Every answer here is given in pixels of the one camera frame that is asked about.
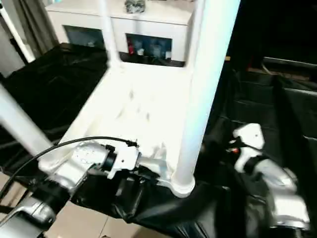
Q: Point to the white plastic stool seat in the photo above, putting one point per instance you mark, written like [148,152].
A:
[148,94]

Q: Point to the small white cup in cabinet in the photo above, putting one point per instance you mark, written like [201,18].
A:
[168,54]

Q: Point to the white plastic table leg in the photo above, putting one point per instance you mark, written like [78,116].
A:
[109,32]
[196,37]
[208,86]
[19,119]

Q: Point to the dark object on cabinet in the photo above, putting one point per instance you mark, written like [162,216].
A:
[135,6]

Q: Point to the black work mat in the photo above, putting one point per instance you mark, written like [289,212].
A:
[62,86]

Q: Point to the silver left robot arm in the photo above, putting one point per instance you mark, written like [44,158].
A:
[74,163]

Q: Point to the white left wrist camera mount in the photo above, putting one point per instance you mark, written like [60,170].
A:
[123,158]

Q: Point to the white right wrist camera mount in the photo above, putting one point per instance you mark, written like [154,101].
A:
[252,138]

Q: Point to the white cabinet with glass doors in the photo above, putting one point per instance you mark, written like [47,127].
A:
[161,27]

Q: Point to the long black rod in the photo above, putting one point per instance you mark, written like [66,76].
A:
[289,63]

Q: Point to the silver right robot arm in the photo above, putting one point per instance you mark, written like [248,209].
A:
[284,193]

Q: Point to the grey camera tripod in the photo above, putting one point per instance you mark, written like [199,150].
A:
[17,37]

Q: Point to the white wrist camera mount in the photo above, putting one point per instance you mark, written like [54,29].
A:
[123,158]
[252,138]

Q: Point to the grey curtain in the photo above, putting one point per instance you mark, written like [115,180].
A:
[37,27]

